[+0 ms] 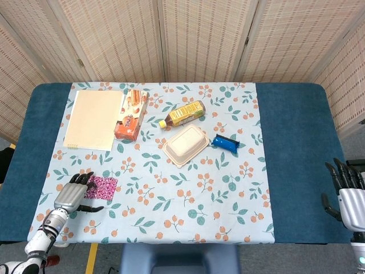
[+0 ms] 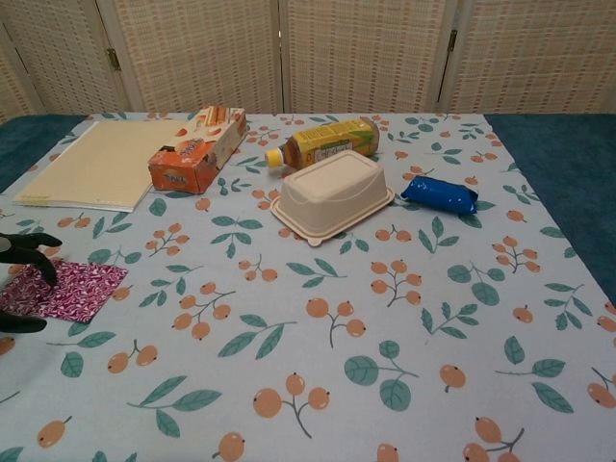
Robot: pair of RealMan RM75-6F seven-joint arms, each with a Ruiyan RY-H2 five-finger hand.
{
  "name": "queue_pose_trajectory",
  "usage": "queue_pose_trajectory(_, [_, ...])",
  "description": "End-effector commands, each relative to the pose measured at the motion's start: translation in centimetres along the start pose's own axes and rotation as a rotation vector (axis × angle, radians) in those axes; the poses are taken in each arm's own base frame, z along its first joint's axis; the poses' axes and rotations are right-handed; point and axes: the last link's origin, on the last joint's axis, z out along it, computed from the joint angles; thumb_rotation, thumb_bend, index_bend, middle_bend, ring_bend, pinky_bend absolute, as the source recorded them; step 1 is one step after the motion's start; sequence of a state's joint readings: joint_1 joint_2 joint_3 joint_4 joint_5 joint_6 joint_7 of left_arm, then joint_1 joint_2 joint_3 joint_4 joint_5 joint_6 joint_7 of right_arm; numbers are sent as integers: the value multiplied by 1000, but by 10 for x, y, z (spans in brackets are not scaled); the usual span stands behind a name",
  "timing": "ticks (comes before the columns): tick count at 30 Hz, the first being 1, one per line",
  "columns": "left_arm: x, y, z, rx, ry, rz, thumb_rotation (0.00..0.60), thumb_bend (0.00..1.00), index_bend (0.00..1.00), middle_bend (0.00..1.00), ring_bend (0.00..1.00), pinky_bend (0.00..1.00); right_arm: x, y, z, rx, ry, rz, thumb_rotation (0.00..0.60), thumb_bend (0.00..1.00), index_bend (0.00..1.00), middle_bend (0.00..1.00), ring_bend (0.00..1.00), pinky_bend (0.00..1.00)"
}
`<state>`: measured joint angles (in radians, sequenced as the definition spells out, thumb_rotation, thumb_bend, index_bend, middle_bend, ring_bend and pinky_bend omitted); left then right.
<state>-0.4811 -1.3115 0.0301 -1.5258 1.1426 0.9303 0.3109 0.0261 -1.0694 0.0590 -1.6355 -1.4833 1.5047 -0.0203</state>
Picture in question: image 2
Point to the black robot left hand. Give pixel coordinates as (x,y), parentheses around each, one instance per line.
(29,243)

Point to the magenta patterned cloth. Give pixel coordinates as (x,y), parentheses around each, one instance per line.
(84,289)

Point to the cream paper pad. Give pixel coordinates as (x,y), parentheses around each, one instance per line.
(96,163)

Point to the woven folding screen panel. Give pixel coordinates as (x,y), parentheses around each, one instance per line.
(534,53)
(197,53)
(366,53)
(62,58)
(9,82)

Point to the orange biscuit box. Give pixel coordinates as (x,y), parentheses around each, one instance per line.
(197,154)

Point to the brass screen hinge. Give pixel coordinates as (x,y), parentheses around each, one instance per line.
(452,41)
(112,59)

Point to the floral fruit print tablecloth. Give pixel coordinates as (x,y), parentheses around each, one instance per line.
(308,337)

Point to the beige pulp food container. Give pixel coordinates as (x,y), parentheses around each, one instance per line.
(332,192)

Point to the yellow label drink bottle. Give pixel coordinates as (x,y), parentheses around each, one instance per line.
(332,139)

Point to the blue foil snack packet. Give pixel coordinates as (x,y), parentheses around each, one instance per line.
(440,195)

